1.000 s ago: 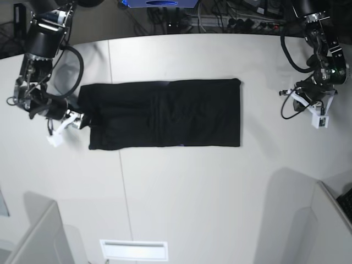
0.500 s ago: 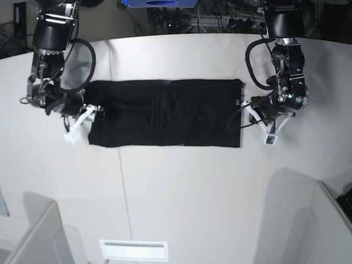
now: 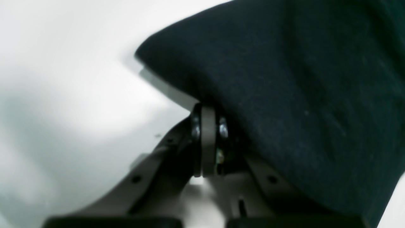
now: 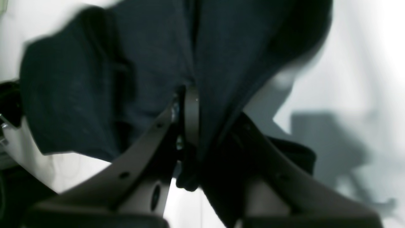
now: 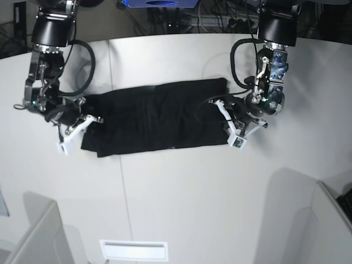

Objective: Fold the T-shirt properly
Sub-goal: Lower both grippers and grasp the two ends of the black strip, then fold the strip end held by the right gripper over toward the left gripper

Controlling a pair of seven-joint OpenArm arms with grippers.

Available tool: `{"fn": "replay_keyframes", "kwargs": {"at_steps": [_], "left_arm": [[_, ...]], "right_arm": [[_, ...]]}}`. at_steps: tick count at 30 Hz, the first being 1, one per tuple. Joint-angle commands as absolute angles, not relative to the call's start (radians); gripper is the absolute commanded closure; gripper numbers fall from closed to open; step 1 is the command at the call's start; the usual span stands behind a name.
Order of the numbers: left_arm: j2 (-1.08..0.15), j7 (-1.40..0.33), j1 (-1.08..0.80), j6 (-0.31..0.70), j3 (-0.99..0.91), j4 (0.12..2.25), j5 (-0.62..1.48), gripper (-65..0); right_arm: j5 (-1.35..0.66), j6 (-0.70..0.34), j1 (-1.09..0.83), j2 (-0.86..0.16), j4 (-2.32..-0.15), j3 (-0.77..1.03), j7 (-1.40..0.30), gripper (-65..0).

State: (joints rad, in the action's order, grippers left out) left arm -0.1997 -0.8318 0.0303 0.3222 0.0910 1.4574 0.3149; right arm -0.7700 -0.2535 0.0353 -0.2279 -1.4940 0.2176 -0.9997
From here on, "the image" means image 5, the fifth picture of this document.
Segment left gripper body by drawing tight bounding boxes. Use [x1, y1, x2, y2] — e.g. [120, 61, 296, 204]
[225, 95, 268, 132]

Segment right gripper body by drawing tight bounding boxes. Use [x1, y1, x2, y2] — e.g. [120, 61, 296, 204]
[43, 97, 86, 127]

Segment black T-shirt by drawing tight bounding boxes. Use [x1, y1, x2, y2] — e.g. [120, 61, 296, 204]
[81, 78, 228, 157]

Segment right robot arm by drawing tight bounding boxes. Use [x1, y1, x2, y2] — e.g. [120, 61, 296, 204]
[14, 1, 103, 155]

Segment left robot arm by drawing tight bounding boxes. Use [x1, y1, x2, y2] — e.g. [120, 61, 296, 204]
[208, 1, 299, 149]

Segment white bin lower left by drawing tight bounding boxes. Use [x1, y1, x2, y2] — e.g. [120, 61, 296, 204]
[1, 192, 88, 263]

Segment white bin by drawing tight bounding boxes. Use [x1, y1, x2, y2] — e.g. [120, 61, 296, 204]
[1, 192, 88, 263]
[282, 181, 351, 264]

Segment black keyboard in right bin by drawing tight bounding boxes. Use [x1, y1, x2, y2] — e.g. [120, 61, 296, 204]
[337, 189, 352, 221]

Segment black device under blue box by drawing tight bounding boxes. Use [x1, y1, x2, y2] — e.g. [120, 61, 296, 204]
[164, 8, 182, 28]

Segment blue box at top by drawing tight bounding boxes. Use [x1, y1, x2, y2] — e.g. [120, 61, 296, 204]
[122, 0, 198, 8]

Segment white bin lower right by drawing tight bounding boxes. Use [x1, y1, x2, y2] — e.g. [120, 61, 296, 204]
[282, 181, 351, 264]

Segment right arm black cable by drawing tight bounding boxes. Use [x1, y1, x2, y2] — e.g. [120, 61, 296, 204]
[54, 40, 96, 97]

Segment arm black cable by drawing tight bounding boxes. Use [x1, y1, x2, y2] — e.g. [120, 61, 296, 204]
[230, 38, 265, 91]
[54, 40, 96, 97]

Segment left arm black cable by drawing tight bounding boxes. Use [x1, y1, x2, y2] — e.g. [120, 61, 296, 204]
[230, 38, 265, 91]

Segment black table leg post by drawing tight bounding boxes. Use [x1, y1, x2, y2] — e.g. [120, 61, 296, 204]
[13, 1, 28, 53]

